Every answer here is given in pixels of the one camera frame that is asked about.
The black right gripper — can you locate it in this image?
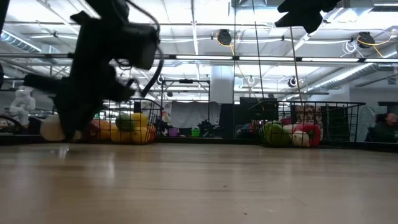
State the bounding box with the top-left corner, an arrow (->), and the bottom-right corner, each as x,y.
274,0 -> 342,35

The orange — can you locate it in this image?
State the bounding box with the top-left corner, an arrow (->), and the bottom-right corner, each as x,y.
98,119 -> 112,141

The red bell pepper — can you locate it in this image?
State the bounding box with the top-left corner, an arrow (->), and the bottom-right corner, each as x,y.
294,123 -> 322,147

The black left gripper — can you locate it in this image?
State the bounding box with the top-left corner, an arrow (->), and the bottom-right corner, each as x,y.
23,11 -> 137,141

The black metal table frame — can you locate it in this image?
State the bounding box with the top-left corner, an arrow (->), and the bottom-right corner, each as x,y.
0,133 -> 398,153

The long ceiling light strip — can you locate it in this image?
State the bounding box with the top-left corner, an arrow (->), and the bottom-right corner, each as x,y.
175,55 -> 398,63

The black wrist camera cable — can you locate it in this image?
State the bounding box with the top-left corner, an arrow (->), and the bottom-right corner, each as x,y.
124,0 -> 165,98

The black frame stand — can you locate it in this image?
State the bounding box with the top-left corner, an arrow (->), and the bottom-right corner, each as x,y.
160,78 -> 211,138

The black hanging cord reel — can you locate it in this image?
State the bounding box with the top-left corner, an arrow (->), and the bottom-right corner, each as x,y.
216,29 -> 233,47
356,30 -> 376,50

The person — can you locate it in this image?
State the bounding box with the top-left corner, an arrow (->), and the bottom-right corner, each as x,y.
366,112 -> 398,143

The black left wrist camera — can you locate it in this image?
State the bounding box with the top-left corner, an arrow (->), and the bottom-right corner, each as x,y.
119,22 -> 161,71

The red and yellow apple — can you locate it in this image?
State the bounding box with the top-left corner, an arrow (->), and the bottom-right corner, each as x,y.
146,124 -> 157,142

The black wire basket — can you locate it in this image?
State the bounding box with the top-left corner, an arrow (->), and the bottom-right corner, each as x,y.
93,98 -> 164,144
248,101 -> 366,147

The green chayote squash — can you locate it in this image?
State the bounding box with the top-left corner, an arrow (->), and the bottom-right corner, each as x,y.
260,121 -> 294,147

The metal ceiling pipe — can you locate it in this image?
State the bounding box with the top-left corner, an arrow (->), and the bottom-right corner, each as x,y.
0,52 -> 177,60

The white humanoid figure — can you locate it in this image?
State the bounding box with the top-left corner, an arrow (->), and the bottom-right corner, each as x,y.
8,86 -> 37,127

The white sheet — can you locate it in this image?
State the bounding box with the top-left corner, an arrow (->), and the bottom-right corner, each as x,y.
170,101 -> 222,129

